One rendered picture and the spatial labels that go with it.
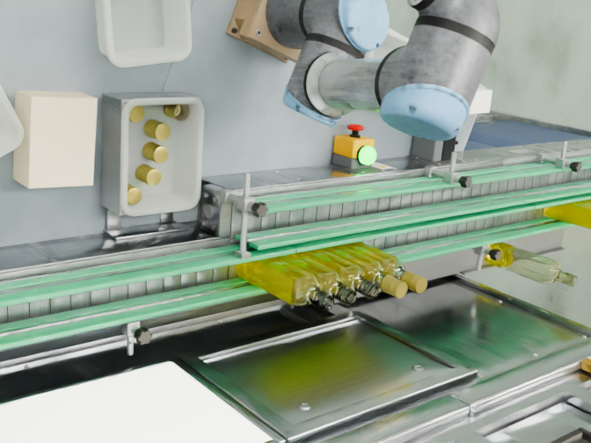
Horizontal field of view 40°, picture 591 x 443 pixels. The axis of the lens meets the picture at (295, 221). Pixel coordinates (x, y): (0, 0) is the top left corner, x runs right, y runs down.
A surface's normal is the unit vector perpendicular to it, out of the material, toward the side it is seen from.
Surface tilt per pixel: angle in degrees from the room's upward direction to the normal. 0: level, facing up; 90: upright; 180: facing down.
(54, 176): 0
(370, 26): 7
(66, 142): 0
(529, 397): 90
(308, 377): 90
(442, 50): 55
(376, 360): 90
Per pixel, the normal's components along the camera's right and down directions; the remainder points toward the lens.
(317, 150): 0.62, 0.26
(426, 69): -0.36, -0.13
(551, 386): 0.07, -0.96
